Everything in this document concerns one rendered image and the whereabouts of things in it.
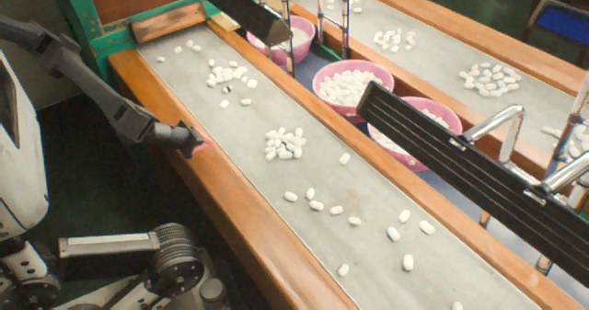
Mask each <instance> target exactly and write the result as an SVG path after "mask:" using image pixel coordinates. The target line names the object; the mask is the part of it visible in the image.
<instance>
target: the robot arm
mask: <svg viewBox="0 0 589 310"><path fill-rule="evenodd" d="M0 39H2V40H8V41H12V42H14V43H16V44H17V45H18V46H20V47H21V48H23V49H24V50H26V51H28V52H30V54H31V55H33V56H34V57H36V58H37V59H38V60H40V61H41V64H40V68H41V69H42V70H43V71H44V72H45V73H46V74H48V75H51V76H53V77H55V78H58V79H61V78H62V76H63V75H64V74H65V75H66V76H67V77H68V78H69V79H71V80H72V81H73V82H74V83H76V84H77V86H78V87H79V88H80V89H81V90H82V91H83V92H84V93H86V94H87V95H88V96H89V97H90V98H91V99H92V100H93V101H94V102H95V103H96V104H97V105H98V106H99V107H100V108H102V109H103V111H104V112H105V114H106V117H107V118H108V119H109V120H110V124H111V125H112V127H113V128H114V129H115V130H116V131H117V134H116V135H117V136H118V137H119V138H120V139H122V140H123V141H124V142H126V143H129V144H133V143H136V144H140V143H141V142H142V140H144V142H145V143H146V144H154V145H159V146H165V147H171V148H177V149H179V150H180V151H181V153H182V154H183V155H184V157H185V158H186V159H191V158H192V156H193V155H194V154H196V153H198V152H200V151H201V150H204V149H207V148H210V147H213V146H214V142H213V141H212V140H210V139H209V138H207V137H206V136H205V135H204V134H203V133H202V132H200V131H199V130H198V129H197V128H196V127H193V126H191V127H190V128H189V127H188V125H187V123H186V122H185V120H180V121H179V124H178V127H175V126H171V124H165V123H161V122H160V121H159V119H158V118H157V117H156V116H155V115H154V114H153V113H152V112H151V111H150V110H149V109H146V108H143V107H141V106H139V105H136V104H135V103H133V102H131V101H130V100H128V99H126V98H122V97H121V96H120V95H119V94H118V93H117V92H115V91H114V90H113V89H112V88H111V87H110V86H108V85H107V84H106V83H105V81H104V80H102V79H101V78H99V77H98V76H97V75H96V74H95V73H94V72H92V71H91V70H90V69H89V68H88V67H87V66H86V65H85V64H84V63H83V62H82V60H81V59H80V56H79V55H78V54H79V53H80V52H81V50H82V49H83V48H82V47H81V46H80V45H79V44H77V43H76V42H75V41H74V40H72V39H71V38H69V37H68V36H66V35H64V34H63V33H62V34H61V35H60V37H58V36H56V35H55V34H52V33H50V31H48V30H47V29H45V28H43V27H42V26H40V25H38V24H37V23H35V22H34V21H31V20H29V21H28V22H24V23H23V22H17V21H16V20H15V19H13V18H10V17H6V16H3V15H0ZM45 43H46V44H45ZM43 45H44V46H46V47H44V46H43ZM203 141H205V142H207V144H203Z"/></svg>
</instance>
